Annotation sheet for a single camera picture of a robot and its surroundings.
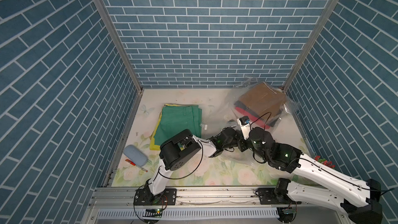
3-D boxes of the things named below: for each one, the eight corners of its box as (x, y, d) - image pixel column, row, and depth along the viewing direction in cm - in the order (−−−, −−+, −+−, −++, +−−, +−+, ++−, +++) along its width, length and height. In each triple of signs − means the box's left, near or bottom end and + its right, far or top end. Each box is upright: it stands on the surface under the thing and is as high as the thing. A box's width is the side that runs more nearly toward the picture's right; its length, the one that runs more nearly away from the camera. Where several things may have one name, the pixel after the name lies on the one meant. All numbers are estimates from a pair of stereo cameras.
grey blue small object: (122, 154, 90) (120, 152, 88) (131, 144, 93) (129, 142, 91) (142, 169, 84) (140, 167, 82) (150, 158, 88) (149, 156, 86)
